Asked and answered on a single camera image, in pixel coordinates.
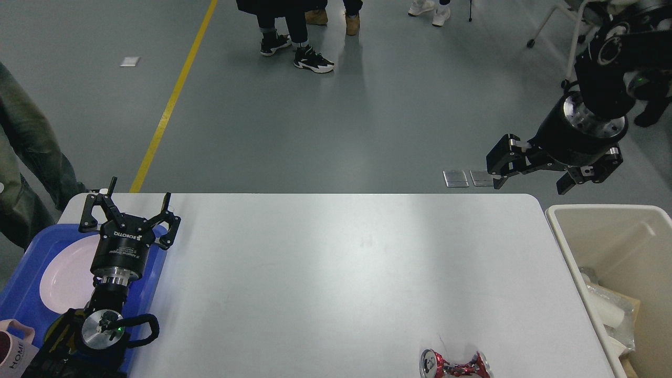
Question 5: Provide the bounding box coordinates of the person in black-white sneakers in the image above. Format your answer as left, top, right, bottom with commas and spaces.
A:
236, 1, 334, 74

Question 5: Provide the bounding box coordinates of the pink ribbed mug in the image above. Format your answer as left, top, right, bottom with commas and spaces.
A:
1, 319, 39, 377

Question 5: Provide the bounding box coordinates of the person in tan boots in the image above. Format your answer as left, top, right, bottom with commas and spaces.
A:
304, 0, 364, 36

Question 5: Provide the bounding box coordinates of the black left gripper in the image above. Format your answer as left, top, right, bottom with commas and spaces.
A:
78, 177, 182, 284

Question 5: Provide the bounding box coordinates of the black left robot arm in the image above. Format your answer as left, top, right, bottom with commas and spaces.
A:
23, 177, 182, 377

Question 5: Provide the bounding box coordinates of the left metal floor socket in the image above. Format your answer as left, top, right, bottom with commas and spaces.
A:
443, 170, 470, 187

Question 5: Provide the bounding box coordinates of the beige plastic bin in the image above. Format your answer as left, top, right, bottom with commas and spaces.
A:
545, 204, 671, 377

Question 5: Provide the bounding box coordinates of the metal floor socket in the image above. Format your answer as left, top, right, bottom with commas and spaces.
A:
443, 170, 470, 187
469, 170, 494, 187

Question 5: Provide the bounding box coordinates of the person in plain white sneakers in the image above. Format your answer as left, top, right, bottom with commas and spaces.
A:
407, 0, 451, 28

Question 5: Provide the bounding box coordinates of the right metal floor socket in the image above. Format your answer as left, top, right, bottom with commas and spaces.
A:
469, 170, 494, 187

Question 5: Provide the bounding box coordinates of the white frame chair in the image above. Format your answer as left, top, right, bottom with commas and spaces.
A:
526, 1, 607, 81

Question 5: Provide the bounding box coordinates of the pink plate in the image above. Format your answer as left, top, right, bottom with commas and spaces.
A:
39, 235, 99, 314

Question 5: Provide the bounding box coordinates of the brown paper bag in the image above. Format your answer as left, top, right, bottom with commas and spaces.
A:
585, 282, 640, 377

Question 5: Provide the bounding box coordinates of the white paper cup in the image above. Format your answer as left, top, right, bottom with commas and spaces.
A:
605, 337, 631, 360
587, 287, 625, 328

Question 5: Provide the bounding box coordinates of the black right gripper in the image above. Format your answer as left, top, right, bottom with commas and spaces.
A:
486, 92, 629, 195

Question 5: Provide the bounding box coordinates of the person in green trousers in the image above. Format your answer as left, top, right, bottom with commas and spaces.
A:
1, 65, 87, 249

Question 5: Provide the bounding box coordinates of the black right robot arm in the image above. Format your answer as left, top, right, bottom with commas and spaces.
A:
486, 1, 670, 195

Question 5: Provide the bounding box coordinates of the clear plastic bottle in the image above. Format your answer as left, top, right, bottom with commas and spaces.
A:
579, 267, 599, 285

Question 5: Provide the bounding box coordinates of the aluminium foil sheet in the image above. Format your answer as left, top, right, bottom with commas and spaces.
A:
586, 285, 636, 352

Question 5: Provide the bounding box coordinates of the crushed red soda can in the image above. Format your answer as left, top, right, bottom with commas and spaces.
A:
418, 349, 494, 377

